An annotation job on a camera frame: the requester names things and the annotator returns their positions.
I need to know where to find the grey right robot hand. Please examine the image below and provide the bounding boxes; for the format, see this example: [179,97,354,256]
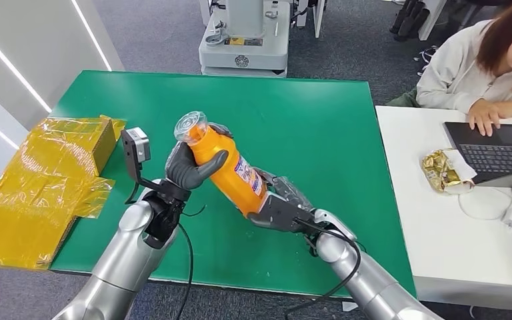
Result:
[252,167,315,212]

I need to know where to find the orange plastic bottle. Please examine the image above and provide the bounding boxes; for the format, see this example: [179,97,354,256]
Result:
[173,111,269,219]

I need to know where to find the white cables on floor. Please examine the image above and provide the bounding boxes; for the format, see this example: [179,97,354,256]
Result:
[413,45,440,77]

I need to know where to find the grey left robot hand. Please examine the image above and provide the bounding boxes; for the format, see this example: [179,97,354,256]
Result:
[165,123,235,191]

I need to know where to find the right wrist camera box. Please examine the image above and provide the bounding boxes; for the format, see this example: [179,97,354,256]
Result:
[247,192,317,235]

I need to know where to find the dark laptop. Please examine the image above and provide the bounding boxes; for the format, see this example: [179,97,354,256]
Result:
[443,121,512,190]

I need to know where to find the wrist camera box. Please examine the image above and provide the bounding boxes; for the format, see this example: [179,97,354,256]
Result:
[120,127,161,193]
[247,192,317,235]

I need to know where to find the person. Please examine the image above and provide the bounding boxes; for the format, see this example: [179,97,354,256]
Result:
[386,0,512,137]

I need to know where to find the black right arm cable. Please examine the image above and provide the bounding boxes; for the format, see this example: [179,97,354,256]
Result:
[282,218,363,320]

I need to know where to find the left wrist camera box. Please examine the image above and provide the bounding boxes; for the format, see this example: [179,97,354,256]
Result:
[120,127,161,193]

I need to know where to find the gold foil snack wrapper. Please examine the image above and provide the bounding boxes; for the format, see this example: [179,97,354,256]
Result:
[421,149,478,195]

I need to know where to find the person's hand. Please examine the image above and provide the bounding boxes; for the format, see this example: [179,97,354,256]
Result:
[466,98,512,137]

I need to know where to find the white furniture leg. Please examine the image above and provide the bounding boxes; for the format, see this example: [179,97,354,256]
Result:
[417,0,446,41]

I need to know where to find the yellow film wrapped cardboard box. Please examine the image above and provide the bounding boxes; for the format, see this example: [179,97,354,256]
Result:
[0,115,127,271]

